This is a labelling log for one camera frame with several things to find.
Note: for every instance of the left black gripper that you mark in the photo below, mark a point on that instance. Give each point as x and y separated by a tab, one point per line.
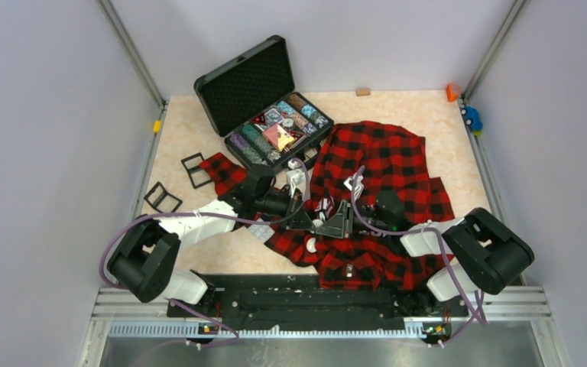
298	218

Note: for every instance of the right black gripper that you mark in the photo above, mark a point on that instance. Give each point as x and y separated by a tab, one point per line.
342	223

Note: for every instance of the red black plaid shirt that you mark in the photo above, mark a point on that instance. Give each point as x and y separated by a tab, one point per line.
394	159

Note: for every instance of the black square brooch box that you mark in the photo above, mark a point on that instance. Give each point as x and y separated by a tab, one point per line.
197	175

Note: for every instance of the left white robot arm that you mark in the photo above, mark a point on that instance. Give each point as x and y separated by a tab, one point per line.
141	257

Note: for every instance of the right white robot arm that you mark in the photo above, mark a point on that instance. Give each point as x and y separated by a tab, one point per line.
480	252

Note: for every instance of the pink yellow card packet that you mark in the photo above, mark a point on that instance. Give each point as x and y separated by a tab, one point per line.
278	137

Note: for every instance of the black open chip case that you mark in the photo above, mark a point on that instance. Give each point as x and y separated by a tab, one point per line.
254	91

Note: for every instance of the small wooden block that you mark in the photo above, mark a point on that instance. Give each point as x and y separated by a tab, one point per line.
363	92

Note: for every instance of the yellow small clip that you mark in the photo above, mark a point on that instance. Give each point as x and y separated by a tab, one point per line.
156	127

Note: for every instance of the orange small object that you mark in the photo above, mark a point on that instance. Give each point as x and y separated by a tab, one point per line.
453	92

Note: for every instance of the blue toy car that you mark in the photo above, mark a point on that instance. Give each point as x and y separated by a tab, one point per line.
472	119

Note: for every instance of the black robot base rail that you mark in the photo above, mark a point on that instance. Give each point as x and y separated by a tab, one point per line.
296	302

